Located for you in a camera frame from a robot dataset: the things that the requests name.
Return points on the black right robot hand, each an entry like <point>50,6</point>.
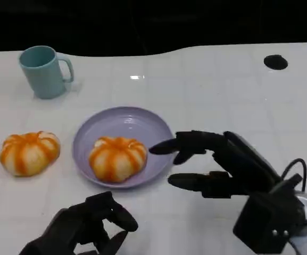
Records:
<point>238,164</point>

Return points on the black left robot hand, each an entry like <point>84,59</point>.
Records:
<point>76,225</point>

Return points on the orange and white bread roll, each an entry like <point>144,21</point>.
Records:
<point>117,160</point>
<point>29,155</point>

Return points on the lilac plate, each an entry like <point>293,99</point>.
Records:
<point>142,125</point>

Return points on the pale green mug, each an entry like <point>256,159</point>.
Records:
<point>45,77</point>

